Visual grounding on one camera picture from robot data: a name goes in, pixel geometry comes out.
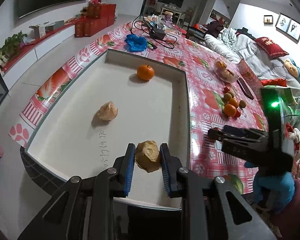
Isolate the red cherry tomato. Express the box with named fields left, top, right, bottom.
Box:
left=234, top=110, right=241, bottom=118
left=223, top=87, right=230, bottom=94

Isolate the orange mandarin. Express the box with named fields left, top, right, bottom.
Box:
left=137, top=64, right=155, bottom=81
left=223, top=104, right=237, bottom=117
left=228, top=98, right=239, bottom=108

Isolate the brown walnut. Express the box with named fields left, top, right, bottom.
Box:
left=135, top=140, right=161, bottom=173
left=96, top=101, right=119, bottom=121

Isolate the green brown kiwi fruit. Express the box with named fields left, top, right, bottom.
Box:
left=223, top=93, right=232, bottom=102

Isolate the right hand blue glove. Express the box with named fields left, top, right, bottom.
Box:
left=244, top=161, right=295, bottom=214

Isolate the pink strawberry tablecloth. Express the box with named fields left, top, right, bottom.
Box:
left=9, top=23, right=268, bottom=193

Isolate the black smartphone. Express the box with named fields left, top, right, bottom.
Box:
left=237, top=77, right=254, bottom=100

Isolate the glass fruit bowl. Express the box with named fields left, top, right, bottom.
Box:
left=213, top=58, right=239, bottom=83

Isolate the grey blanket covered sofa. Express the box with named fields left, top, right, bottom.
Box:
left=204, top=28, right=300, bottom=114

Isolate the yellow plush toy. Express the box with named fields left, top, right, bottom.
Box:
left=283, top=58, right=300, bottom=78

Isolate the red embroidered cushion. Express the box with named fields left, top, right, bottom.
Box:
left=254, top=37, right=289, bottom=58

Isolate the white cardboard tray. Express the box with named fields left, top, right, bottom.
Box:
left=25, top=49, right=190, bottom=181

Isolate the black power adapter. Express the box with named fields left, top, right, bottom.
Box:
left=149, top=28, right=166, bottom=40

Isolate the blue crumpled glove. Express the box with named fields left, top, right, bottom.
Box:
left=125, top=34, right=148, bottom=53

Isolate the red gift box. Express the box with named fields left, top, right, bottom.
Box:
left=75, top=3, right=116, bottom=38

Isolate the white tv cabinet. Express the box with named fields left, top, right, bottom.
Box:
left=1, top=19, right=81, bottom=90

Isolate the green potted plant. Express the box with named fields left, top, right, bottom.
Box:
left=0, top=31, right=27, bottom=63

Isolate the black adapter cable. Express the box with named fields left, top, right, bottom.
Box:
left=130, top=15, right=183, bottom=50

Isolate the framed wall picture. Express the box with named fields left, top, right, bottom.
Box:
left=275, top=13, right=291, bottom=33
left=287, top=19, right=300, bottom=41

